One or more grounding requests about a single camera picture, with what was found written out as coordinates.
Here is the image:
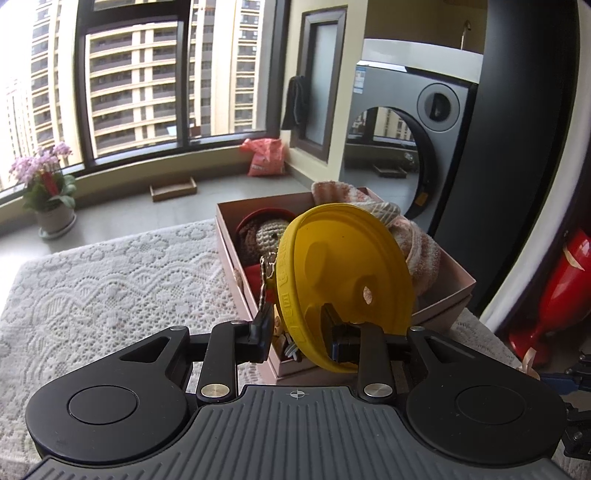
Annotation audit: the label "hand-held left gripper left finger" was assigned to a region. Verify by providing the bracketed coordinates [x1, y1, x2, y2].
[119, 314, 274, 401]

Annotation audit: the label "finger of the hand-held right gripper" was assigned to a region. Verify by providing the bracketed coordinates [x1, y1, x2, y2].
[540, 363, 591, 394]

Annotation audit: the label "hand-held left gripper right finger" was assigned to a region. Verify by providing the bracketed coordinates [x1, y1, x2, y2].
[321, 305, 540, 400]

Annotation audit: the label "yellow round pouch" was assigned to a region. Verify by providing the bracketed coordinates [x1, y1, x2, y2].
[257, 202, 413, 374]

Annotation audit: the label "crochet doll with brown hair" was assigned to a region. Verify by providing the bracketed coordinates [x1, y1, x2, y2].
[235, 209, 300, 267]

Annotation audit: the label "pink cardboard box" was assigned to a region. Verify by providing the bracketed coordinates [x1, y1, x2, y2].
[215, 186, 477, 387]

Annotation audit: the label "pink striped knitted cloth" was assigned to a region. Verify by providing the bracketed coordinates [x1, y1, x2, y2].
[310, 181, 442, 297]

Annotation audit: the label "red vase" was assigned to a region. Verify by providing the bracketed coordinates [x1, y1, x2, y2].
[508, 228, 591, 370]

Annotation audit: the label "white lace tablecloth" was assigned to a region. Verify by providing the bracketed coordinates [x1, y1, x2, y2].
[0, 219, 542, 468]

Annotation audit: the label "brown cardboard tray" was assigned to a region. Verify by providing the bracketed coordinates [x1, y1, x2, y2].
[148, 176, 198, 203]

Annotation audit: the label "red plastic bag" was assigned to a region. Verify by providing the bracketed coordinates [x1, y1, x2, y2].
[240, 137, 289, 178]

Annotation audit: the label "dark hanging cloth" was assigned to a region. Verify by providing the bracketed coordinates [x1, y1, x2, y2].
[281, 75, 311, 133]

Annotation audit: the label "black curved panel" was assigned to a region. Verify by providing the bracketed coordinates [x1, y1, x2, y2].
[427, 0, 581, 320]

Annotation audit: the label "frosted glass door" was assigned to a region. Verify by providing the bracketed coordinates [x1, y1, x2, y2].
[289, 6, 349, 163]

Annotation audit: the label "grey washing machine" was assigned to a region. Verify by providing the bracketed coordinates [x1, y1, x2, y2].
[344, 62, 479, 232]

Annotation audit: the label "potted pink flowers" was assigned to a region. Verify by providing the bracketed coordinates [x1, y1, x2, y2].
[9, 142, 79, 240]

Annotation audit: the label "dark window frame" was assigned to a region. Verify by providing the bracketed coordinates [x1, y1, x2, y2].
[0, 0, 293, 195]

